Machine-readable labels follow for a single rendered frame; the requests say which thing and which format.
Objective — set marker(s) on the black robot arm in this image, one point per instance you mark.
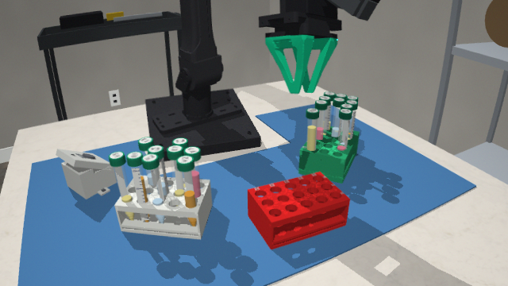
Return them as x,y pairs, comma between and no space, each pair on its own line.
202,67

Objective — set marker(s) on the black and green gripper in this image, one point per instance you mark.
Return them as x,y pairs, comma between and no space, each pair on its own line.
309,29

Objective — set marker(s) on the blue bench mat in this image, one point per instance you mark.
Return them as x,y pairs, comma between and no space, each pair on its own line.
71,241

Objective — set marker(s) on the white test tube rack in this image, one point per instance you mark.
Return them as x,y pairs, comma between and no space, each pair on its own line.
174,225

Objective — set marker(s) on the red tube rack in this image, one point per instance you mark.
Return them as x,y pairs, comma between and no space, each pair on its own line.
298,218

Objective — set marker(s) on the green tube rack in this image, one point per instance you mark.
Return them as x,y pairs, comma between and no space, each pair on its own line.
327,159

